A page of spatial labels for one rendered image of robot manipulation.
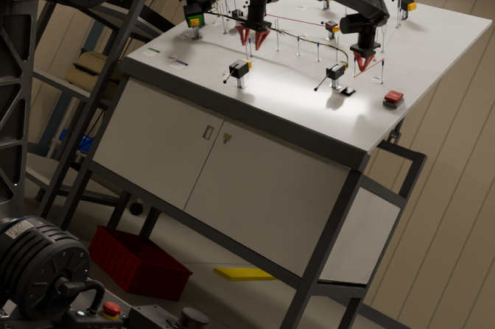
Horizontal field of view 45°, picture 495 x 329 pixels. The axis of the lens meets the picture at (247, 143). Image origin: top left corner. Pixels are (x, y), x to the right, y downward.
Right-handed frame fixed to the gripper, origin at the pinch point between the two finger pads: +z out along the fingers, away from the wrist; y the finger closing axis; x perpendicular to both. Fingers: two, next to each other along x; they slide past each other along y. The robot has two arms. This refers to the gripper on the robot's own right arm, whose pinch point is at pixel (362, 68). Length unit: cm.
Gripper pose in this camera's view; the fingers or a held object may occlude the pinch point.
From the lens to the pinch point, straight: 215.9
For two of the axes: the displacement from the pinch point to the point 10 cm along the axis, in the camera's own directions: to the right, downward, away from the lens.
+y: -7.0, 3.6, -6.2
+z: -0.3, 8.5, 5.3
